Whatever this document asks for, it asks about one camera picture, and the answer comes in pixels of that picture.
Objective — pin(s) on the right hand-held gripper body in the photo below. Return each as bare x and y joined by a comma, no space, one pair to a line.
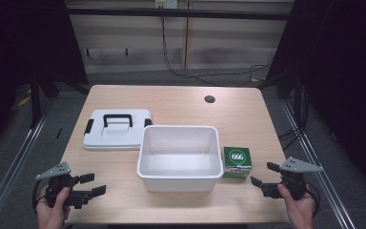
294,181

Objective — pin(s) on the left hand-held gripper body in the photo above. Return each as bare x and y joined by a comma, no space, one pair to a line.
57,184

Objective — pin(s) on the green cardboard box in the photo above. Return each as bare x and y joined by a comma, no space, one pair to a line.
237,160

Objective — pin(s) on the white plastic storage bin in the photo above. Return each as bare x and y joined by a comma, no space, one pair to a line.
179,159

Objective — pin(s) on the person's left hand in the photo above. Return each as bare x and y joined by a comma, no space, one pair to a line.
52,214

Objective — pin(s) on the person's right hand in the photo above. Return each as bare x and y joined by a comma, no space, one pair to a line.
300,213

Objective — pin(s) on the small black floor object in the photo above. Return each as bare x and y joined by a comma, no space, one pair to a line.
59,133

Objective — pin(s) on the yellow floor tape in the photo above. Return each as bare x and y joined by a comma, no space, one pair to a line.
24,100

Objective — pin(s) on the dark curtain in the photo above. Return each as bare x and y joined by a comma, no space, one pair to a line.
22,47
343,79

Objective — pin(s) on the metal floor rail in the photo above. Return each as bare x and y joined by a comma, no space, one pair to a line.
317,171
12,165

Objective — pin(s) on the black horizontal frame bar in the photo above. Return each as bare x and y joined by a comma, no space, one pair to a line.
178,13

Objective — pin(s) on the white wall socket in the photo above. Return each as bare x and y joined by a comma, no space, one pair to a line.
166,4

